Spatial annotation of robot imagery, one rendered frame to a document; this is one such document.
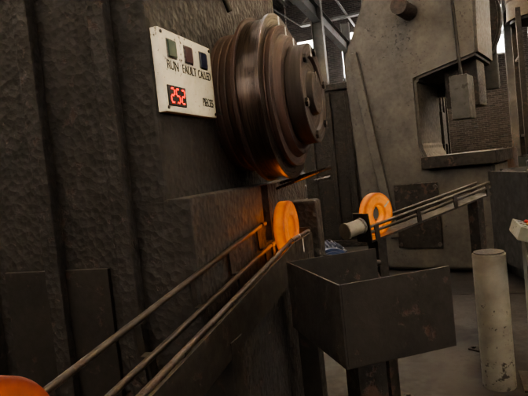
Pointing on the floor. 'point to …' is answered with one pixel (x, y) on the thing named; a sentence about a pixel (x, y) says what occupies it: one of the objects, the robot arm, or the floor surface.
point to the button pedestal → (524, 276)
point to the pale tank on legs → (516, 12)
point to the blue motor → (334, 247)
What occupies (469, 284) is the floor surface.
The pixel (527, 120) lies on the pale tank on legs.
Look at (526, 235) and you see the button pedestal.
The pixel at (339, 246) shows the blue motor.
